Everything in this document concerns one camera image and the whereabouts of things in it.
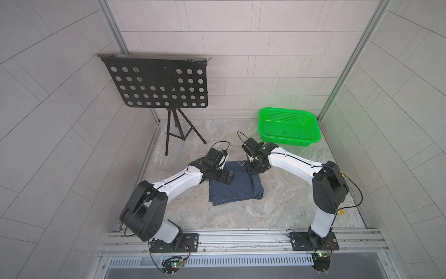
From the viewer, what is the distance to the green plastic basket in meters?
1.10

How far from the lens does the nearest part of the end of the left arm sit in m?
0.63

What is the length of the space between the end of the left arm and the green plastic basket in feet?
1.40
